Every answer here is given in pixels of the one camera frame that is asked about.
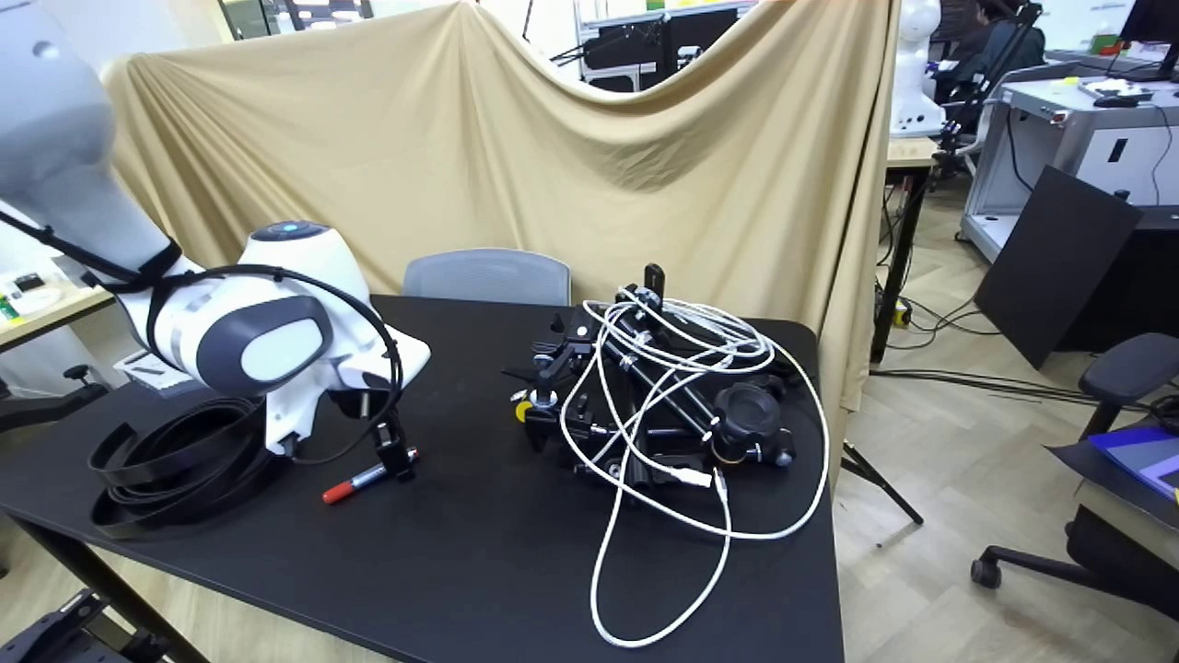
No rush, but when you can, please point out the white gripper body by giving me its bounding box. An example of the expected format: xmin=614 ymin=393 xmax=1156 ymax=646
xmin=266 ymin=328 xmax=430 ymax=458

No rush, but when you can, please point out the blue marker with red cap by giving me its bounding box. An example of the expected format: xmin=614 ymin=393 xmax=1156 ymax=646
xmin=319 ymin=464 xmax=387 ymax=503

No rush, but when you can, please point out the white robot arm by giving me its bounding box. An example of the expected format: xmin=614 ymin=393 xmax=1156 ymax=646
xmin=0 ymin=0 xmax=430 ymax=475

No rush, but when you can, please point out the grey-blue plastic chair back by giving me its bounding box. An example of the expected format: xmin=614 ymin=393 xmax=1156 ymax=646
xmin=406 ymin=251 xmax=571 ymax=305

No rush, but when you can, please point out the beige backdrop cloth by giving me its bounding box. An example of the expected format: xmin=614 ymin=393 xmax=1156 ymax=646
xmin=105 ymin=0 xmax=898 ymax=417

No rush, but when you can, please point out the black leaning panel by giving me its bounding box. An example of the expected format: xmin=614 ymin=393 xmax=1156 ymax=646
xmin=977 ymin=170 xmax=1138 ymax=364

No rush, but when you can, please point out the black office chair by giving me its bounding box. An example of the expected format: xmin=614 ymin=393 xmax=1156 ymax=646
xmin=969 ymin=331 xmax=1179 ymax=617

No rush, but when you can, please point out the grey workbench with equipment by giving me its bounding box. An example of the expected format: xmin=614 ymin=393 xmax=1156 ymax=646
xmin=957 ymin=77 xmax=1179 ymax=261

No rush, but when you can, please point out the coiled black flat cable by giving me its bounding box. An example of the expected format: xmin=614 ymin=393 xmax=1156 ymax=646
xmin=88 ymin=399 xmax=290 ymax=534

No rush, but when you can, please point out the black camera rig pile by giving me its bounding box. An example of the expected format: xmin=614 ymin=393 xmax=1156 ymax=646
xmin=508 ymin=265 xmax=794 ymax=485

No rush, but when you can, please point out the white cable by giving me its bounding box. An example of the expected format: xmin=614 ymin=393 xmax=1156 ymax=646
xmin=555 ymin=288 xmax=836 ymax=650

